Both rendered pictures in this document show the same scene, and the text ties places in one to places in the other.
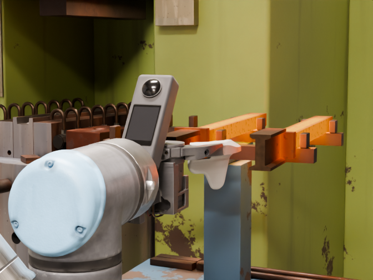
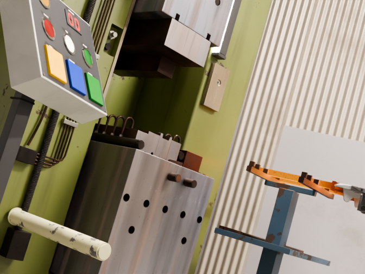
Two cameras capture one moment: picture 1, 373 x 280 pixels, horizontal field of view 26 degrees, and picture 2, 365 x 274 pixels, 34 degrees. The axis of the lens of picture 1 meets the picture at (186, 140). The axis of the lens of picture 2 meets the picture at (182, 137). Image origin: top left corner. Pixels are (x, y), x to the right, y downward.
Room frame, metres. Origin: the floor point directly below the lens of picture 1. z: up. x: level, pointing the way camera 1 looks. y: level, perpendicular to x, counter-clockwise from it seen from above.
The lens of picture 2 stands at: (1.08, 2.23, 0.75)
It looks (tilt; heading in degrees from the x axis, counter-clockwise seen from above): 8 degrees up; 285
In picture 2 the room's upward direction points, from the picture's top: 16 degrees clockwise
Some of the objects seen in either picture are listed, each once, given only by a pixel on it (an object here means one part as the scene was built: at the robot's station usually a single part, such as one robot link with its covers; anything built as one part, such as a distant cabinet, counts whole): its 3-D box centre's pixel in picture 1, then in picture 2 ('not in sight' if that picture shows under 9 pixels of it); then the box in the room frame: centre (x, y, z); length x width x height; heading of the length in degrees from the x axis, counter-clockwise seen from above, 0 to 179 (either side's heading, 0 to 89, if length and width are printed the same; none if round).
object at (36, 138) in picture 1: (77, 129); (118, 138); (1.84, 0.25, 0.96); 0.42 x 0.20 x 0.09; 149
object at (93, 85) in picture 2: not in sight; (92, 89); (1.74, 0.79, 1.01); 0.07 x 0.05 x 0.07; 84
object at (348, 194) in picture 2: not in sight; (347, 193); (1.04, 0.07, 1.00); 0.09 x 0.03 x 0.06; 16
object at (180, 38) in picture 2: not in sight; (148, 43); (1.84, 0.25, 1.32); 0.42 x 0.20 x 0.10; 149
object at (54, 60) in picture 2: not in sight; (53, 64); (1.76, 0.99, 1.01); 0.07 x 0.05 x 0.07; 84
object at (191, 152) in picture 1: (190, 151); not in sight; (0.97, 0.00, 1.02); 0.09 x 0.05 x 0.02; 124
